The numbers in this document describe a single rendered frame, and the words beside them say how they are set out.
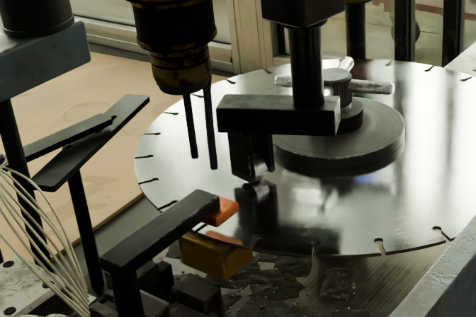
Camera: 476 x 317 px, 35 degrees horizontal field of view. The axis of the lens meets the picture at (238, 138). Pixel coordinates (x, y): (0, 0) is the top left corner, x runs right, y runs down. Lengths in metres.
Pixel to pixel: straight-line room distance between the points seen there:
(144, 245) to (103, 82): 0.87
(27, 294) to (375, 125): 0.30
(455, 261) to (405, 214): 0.13
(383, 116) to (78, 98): 0.74
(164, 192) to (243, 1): 0.70
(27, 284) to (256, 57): 0.73
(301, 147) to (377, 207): 0.09
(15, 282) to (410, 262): 0.32
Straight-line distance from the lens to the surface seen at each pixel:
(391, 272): 0.64
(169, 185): 0.58
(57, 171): 0.69
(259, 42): 1.24
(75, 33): 0.66
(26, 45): 0.64
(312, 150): 0.59
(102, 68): 1.39
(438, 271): 0.40
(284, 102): 0.54
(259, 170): 0.56
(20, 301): 0.60
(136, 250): 0.46
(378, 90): 0.59
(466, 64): 0.89
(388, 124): 0.62
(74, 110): 1.23
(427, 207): 0.53
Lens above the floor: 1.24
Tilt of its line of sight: 27 degrees down
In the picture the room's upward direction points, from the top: 6 degrees counter-clockwise
